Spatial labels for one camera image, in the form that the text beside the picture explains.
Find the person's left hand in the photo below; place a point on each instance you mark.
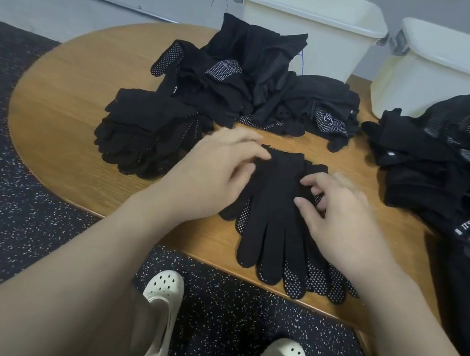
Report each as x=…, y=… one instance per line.
x=208, y=175

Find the person's right hand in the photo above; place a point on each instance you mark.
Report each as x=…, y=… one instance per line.
x=351, y=237

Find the pile of black gloves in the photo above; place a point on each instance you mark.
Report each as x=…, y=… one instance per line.
x=120, y=163
x=254, y=70

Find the stack of black gloves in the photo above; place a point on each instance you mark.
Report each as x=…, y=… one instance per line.
x=104, y=148

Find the white plastic bin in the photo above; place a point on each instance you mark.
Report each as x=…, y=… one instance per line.
x=330, y=47
x=405, y=88

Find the person's left forearm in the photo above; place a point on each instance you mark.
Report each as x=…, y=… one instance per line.
x=35, y=285

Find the person's left white shoe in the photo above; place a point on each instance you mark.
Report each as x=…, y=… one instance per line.
x=164, y=295

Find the person's left leg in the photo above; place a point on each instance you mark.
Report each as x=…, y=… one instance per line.
x=144, y=332

